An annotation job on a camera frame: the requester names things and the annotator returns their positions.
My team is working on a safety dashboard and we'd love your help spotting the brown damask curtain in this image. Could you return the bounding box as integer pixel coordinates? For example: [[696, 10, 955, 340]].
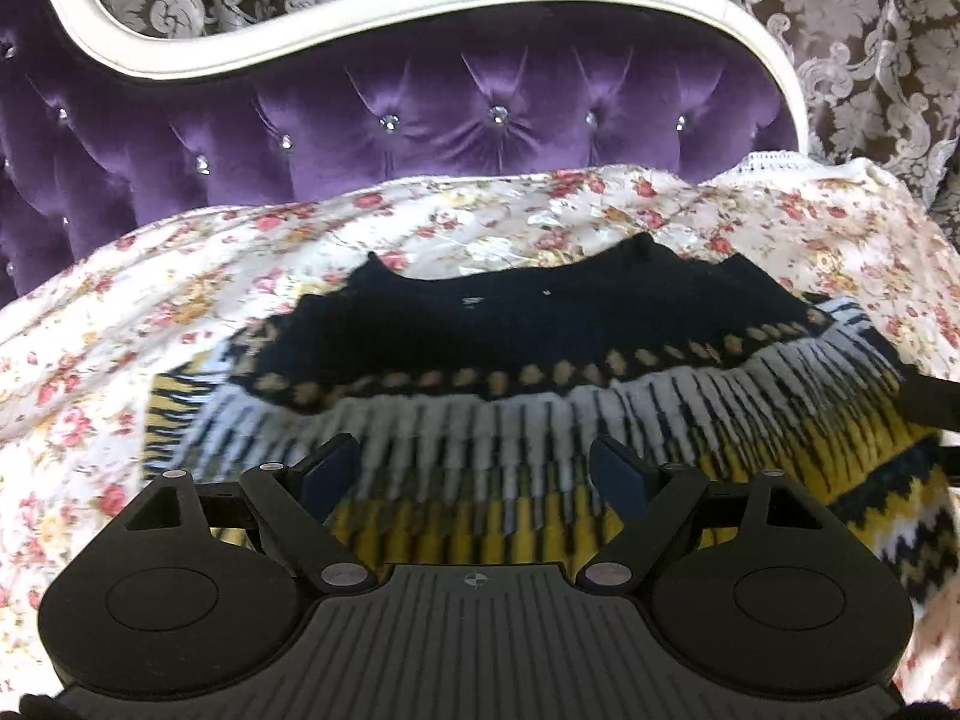
[[75, 0, 960, 220]]

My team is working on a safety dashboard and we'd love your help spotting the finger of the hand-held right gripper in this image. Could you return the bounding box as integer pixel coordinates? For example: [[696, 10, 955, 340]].
[[898, 373, 960, 436]]

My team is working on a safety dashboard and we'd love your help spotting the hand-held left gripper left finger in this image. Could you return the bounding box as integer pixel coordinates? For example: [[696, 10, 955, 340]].
[[118, 433, 378, 592]]

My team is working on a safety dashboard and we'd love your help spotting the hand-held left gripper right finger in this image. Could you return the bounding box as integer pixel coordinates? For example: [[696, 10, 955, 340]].
[[576, 435, 827, 589]]

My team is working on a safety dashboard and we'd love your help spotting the purple tufted sofa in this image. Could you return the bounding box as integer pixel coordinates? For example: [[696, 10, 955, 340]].
[[0, 0, 812, 310]]

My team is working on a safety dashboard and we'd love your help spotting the yellow navy patterned knit sweater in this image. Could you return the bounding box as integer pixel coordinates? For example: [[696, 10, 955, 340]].
[[146, 232, 960, 601]]

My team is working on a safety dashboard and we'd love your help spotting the floral print blanket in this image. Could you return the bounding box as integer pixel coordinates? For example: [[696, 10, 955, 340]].
[[0, 154, 960, 706]]

